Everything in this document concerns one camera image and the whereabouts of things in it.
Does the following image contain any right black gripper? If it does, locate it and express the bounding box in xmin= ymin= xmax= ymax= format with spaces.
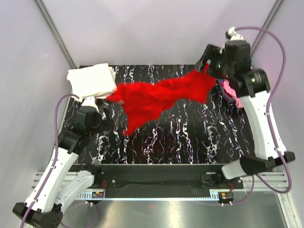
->
xmin=193 ymin=45 xmax=230 ymax=81

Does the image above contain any red t-shirt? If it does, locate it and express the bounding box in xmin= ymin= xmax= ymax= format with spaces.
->
xmin=106 ymin=64 xmax=216 ymax=136

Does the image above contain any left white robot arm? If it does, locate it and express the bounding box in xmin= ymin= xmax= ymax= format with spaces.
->
xmin=12 ymin=106 xmax=114 ymax=228

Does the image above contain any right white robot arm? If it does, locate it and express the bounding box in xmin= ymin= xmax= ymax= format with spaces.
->
xmin=195 ymin=40 xmax=295 ymax=188

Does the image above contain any folded white t-shirt stack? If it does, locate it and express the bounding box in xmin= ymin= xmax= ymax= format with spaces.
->
xmin=66 ymin=63 xmax=116 ymax=102

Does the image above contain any grey laundry basket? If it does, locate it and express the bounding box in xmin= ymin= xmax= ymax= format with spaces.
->
xmin=218 ymin=80 xmax=238 ymax=105

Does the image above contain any pink t-shirt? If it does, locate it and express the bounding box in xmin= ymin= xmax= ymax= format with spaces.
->
xmin=219 ymin=80 xmax=243 ymax=108

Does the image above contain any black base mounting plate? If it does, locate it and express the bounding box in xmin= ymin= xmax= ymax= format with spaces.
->
xmin=71 ymin=163 xmax=245 ymax=199

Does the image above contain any left small circuit board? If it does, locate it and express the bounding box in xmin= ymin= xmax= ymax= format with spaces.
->
xmin=92 ymin=191 xmax=105 ymax=199

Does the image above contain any small circuit board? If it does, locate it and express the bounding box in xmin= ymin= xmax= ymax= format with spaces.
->
xmin=92 ymin=191 xmax=105 ymax=199
xmin=220 ymin=191 xmax=234 ymax=200

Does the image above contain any right small circuit board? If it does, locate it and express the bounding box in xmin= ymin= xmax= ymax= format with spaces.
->
xmin=220 ymin=191 xmax=234 ymax=200

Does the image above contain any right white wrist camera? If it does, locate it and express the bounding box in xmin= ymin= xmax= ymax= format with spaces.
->
xmin=225 ymin=27 xmax=244 ymax=41

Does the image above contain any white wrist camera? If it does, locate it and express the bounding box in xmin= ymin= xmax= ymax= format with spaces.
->
xmin=81 ymin=96 xmax=99 ymax=113
xmin=225 ymin=27 xmax=244 ymax=41

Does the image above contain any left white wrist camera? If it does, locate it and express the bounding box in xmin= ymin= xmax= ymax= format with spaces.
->
xmin=81 ymin=96 xmax=99 ymax=113

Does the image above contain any slotted grey cable duct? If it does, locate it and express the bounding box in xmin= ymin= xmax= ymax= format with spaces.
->
xmin=77 ymin=188 xmax=219 ymax=201

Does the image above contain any right aluminium frame post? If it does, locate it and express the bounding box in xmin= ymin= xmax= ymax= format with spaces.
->
xmin=251 ymin=0 xmax=285 ymax=56

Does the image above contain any aluminium frame post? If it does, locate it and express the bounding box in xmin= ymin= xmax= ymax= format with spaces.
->
xmin=251 ymin=0 xmax=285 ymax=56
xmin=33 ymin=0 xmax=77 ymax=69

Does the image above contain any left aluminium frame post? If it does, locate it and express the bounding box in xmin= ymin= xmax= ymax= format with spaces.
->
xmin=33 ymin=0 xmax=77 ymax=69

